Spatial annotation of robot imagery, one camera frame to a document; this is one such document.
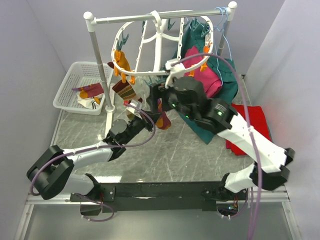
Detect red folded cloth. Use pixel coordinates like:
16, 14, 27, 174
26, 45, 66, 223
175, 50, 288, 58
225, 106, 272, 156

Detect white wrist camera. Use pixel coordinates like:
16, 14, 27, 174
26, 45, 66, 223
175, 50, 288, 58
123, 99, 142, 120
164, 58, 186, 89

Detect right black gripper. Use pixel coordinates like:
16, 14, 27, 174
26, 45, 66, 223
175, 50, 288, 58
145, 80, 195, 121

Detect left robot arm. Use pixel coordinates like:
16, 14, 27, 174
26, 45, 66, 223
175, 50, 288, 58
26, 111, 160, 201

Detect white round clip hanger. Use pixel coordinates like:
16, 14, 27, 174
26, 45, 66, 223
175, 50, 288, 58
111, 10, 214, 83

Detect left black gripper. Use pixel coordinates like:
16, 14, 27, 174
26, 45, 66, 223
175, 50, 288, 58
122, 108, 163, 144

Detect light blue wire hanger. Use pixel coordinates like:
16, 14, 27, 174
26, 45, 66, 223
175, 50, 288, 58
213, 6, 237, 81

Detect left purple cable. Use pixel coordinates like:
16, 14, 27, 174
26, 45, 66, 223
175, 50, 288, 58
29, 101, 156, 223

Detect green garment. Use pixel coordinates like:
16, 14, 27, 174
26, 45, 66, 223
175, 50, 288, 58
178, 20, 238, 145

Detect purple orange striped sock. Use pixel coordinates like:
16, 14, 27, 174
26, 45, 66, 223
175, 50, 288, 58
72, 83, 104, 99

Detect yellow hanging sock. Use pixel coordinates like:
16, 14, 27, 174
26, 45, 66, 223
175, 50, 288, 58
114, 50, 131, 72

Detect white plastic basket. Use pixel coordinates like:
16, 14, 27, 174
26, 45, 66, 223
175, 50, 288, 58
53, 61, 105, 116

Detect silver white clothes rack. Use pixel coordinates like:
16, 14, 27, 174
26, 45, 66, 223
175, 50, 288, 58
83, 0, 238, 133

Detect orange sock in basket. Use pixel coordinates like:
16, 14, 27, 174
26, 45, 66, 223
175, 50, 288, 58
94, 97, 101, 105

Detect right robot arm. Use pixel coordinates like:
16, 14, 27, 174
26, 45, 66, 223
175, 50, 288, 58
146, 76, 295, 200

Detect maroon orange striped sock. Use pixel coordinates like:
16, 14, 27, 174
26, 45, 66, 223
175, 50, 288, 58
107, 61, 143, 121

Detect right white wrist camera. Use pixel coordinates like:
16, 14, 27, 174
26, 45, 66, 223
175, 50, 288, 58
164, 58, 186, 89

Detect black base bar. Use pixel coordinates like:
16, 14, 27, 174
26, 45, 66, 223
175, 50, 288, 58
69, 176, 247, 215

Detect white sock black stripes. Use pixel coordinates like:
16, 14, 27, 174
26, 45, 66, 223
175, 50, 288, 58
77, 97, 100, 110

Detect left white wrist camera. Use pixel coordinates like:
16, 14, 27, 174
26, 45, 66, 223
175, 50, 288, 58
123, 99, 142, 120

